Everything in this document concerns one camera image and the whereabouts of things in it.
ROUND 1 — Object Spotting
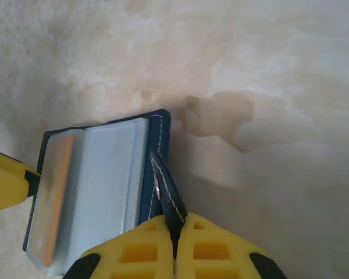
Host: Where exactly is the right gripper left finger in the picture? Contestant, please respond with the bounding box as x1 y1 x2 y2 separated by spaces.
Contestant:
63 215 176 279

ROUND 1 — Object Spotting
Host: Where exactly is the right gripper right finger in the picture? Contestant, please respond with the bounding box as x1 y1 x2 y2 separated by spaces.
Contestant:
175 212 286 279

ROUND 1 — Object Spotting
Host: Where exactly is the grey card with orange edge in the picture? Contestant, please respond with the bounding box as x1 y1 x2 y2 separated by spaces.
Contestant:
27 134 76 269

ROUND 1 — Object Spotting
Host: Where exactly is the blue leather card holder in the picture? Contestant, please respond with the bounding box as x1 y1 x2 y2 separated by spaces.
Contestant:
22 108 189 277

